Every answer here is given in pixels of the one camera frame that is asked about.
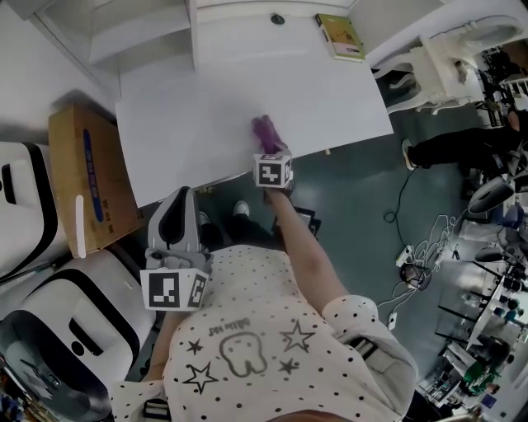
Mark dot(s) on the white and black robot machine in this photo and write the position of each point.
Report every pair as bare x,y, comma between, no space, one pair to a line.
29,214
74,321

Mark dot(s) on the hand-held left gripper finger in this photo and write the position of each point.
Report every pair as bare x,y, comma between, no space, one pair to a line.
194,237
156,226

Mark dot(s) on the person's right forearm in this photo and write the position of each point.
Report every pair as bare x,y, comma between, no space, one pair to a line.
305,255

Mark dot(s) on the white work desk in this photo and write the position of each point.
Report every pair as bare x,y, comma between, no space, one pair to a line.
486,309

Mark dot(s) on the purple cloth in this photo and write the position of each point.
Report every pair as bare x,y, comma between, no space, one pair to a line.
266,132

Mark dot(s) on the person's shoe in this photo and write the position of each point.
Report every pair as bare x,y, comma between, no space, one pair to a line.
241,208
205,217

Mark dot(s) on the black round device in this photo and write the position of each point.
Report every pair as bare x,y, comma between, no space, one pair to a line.
414,277

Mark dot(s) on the white shelf cabinet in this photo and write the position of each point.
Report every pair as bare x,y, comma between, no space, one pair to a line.
140,41

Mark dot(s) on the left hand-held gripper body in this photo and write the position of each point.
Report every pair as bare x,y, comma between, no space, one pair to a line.
163,290

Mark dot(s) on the brown cardboard box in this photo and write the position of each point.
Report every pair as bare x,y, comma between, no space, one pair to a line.
90,173

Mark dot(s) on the white ornate vanity with mirror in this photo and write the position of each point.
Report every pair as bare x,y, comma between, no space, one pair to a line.
437,70

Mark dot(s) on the person's right shoe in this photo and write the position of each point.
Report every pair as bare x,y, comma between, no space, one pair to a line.
241,208

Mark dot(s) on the black tablet screen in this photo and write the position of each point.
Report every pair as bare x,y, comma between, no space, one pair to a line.
307,218

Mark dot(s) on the person's left forearm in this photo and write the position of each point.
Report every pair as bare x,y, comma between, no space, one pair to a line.
165,342

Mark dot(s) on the white power adapter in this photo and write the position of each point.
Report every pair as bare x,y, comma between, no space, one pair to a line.
392,321

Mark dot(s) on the person's left shoe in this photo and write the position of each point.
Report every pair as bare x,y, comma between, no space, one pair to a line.
205,217

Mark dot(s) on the white power strip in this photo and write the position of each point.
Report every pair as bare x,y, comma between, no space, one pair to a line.
404,255

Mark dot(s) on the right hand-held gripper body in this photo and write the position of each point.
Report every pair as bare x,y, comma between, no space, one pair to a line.
270,173

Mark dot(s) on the white flat stick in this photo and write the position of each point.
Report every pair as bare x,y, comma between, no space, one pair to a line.
80,226

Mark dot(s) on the green book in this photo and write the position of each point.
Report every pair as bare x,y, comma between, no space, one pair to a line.
340,37

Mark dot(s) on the person's white dotted shirt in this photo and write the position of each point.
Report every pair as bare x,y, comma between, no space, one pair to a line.
255,313

